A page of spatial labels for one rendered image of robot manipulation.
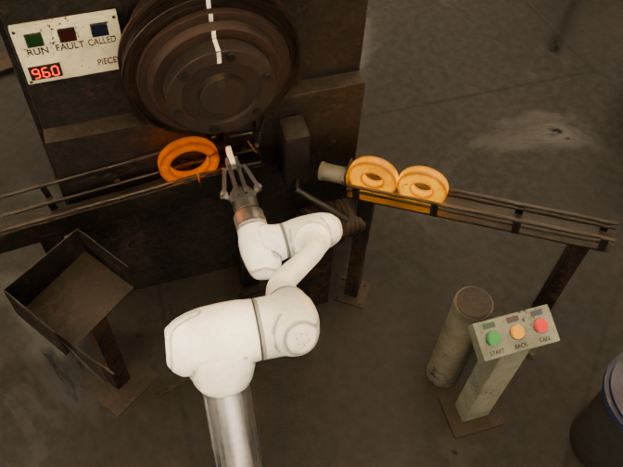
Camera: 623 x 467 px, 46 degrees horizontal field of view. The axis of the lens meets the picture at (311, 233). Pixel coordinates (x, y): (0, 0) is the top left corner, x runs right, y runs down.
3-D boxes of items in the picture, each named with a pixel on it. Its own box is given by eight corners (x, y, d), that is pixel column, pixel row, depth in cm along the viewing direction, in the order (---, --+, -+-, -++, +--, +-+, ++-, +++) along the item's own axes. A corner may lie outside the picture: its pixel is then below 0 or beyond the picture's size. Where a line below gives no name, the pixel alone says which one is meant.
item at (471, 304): (421, 361, 268) (448, 290, 225) (451, 353, 271) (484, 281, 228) (433, 392, 262) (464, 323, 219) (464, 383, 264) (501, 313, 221)
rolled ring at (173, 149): (173, 139, 209) (171, 131, 210) (149, 182, 220) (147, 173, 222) (230, 148, 219) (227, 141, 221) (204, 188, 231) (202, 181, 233)
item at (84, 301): (65, 394, 256) (2, 289, 196) (120, 341, 268) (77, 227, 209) (106, 430, 249) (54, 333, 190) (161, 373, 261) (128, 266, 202)
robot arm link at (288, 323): (308, 275, 162) (247, 286, 160) (326, 305, 145) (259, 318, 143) (314, 330, 166) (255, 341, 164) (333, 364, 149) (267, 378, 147)
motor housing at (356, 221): (291, 283, 285) (295, 200, 241) (345, 271, 289) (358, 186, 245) (301, 312, 278) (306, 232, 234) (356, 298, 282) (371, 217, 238)
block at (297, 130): (276, 166, 246) (276, 115, 226) (298, 160, 247) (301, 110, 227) (285, 190, 240) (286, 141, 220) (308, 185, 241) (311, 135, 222)
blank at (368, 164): (349, 150, 222) (347, 158, 221) (400, 160, 219) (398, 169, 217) (350, 183, 235) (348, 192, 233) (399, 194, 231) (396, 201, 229)
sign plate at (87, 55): (28, 80, 194) (7, 25, 179) (127, 62, 199) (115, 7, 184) (29, 85, 193) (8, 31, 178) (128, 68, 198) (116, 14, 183)
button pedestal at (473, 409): (430, 398, 260) (468, 315, 210) (491, 381, 265) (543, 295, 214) (448, 441, 252) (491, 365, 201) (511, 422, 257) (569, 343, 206)
